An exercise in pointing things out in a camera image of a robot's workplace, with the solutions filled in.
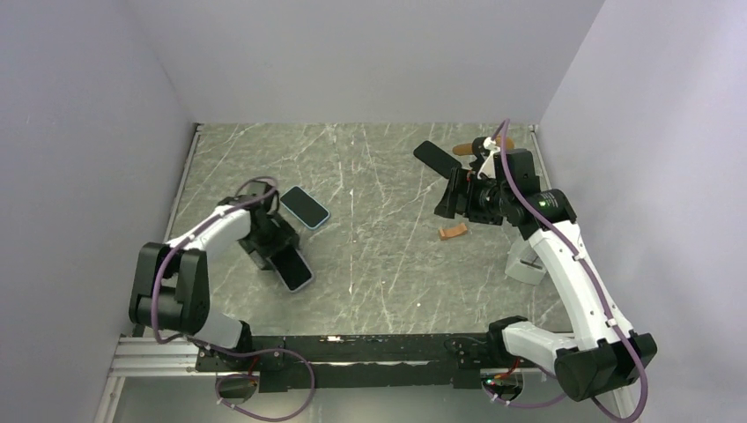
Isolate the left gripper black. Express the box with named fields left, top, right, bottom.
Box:
left=238, top=211, right=299, bottom=270

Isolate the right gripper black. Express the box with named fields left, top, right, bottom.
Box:
left=434, top=167, right=512, bottom=226

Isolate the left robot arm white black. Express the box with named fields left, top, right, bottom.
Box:
left=129, top=196, right=314, bottom=370

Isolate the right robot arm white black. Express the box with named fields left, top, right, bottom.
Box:
left=433, top=149, right=657, bottom=401

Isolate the phone in blue case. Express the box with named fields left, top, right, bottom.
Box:
left=280, top=186, right=330, bottom=230

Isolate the black phone on table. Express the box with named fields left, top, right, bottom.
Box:
left=413, top=140, right=462, bottom=179

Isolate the white phone stand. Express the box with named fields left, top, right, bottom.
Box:
left=505, top=238, right=547, bottom=286

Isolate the small brown wooden block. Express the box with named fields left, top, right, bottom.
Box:
left=438, top=223, right=469, bottom=241

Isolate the wooden microphone on black stand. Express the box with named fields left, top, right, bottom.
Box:
left=451, top=137, right=515, bottom=157

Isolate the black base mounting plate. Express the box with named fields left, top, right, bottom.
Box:
left=195, top=333, right=527, bottom=393

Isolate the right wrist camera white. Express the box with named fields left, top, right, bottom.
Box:
left=477, top=139, right=500, bottom=179

